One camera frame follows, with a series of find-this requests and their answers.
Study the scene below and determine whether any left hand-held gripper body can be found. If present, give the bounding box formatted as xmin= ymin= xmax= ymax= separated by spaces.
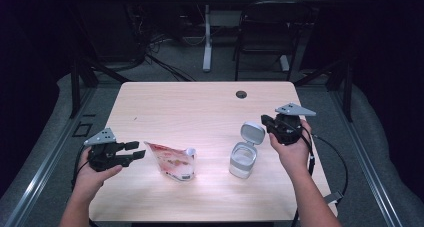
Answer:
xmin=83 ymin=127 xmax=126 ymax=173

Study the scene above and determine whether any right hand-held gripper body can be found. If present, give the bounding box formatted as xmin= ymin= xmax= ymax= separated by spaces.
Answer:
xmin=271 ymin=102 xmax=317 ymax=146

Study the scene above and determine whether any white container with hinged lid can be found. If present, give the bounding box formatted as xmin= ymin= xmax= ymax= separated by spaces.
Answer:
xmin=228 ymin=121 xmax=267 ymax=180

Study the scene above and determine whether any red and white refill pouch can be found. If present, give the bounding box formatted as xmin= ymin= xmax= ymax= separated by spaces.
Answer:
xmin=143 ymin=140 xmax=198 ymax=183

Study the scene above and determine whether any person's right hand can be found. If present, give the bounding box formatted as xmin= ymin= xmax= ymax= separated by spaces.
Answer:
xmin=269 ymin=119 xmax=314 ymax=179

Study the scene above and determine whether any person's left hand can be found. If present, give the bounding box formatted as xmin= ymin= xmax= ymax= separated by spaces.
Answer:
xmin=73 ymin=146 xmax=123 ymax=200

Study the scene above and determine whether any white desk foot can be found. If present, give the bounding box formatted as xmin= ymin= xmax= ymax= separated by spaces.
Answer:
xmin=279 ymin=54 xmax=291 ymax=72

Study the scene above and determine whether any black metal stand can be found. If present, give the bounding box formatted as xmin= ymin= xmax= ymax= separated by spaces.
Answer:
xmin=293 ymin=57 xmax=354 ymax=123
xmin=68 ymin=57 xmax=132 ymax=120

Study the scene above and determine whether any black folding chair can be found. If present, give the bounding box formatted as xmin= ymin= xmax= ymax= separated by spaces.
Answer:
xmin=232 ymin=0 xmax=315 ymax=82

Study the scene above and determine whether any white desk leg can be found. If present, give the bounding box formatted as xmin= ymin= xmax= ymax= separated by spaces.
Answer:
xmin=202 ymin=4 xmax=214 ymax=73

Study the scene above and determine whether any dark curtain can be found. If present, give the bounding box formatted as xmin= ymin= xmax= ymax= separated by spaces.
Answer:
xmin=0 ymin=0 xmax=74 ymax=198
xmin=349 ymin=0 xmax=424 ymax=196

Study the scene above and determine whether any left hand-held gripper cable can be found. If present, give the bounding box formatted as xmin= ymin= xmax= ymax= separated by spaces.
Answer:
xmin=71 ymin=145 xmax=92 ymax=192

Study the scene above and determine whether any hand-held gripper cable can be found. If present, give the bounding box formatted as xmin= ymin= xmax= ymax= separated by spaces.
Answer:
xmin=291 ymin=121 xmax=316 ymax=227
xmin=71 ymin=145 xmax=92 ymax=192

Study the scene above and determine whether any right hand-held gripper cable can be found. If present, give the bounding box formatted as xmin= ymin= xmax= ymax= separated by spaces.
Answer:
xmin=291 ymin=121 xmax=316 ymax=227

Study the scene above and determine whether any aluminium floor rail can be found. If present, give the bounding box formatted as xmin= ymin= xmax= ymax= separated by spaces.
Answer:
xmin=3 ymin=86 xmax=97 ymax=227
xmin=329 ymin=88 xmax=405 ymax=227

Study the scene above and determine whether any thin black looped cable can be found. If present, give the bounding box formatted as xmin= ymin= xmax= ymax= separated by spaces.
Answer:
xmin=313 ymin=134 xmax=350 ymax=201

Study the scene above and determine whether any tangle of black floor cables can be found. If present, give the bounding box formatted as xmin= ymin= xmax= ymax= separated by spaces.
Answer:
xmin=125 ymin=3 xmax=198 ymax=83

